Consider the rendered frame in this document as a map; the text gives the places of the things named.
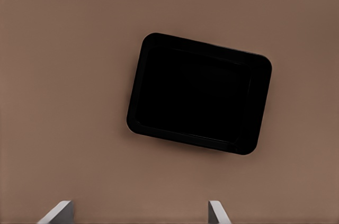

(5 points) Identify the black rectangular storage box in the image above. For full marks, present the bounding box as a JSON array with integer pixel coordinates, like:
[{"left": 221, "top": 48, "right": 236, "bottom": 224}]
[{"left": 126, "top": 32, "right": 273, "bottom": 156}]

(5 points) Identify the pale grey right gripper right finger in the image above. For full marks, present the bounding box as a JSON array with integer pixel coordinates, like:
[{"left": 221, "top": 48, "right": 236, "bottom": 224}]
[{"left": 208, "top": 200, "right": 232, "bottom": 224}]

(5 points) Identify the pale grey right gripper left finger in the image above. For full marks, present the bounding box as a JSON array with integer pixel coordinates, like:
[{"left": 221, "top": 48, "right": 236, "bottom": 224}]
[{"left": 37, "top": 200, "right": 74, "bottom": 224}]

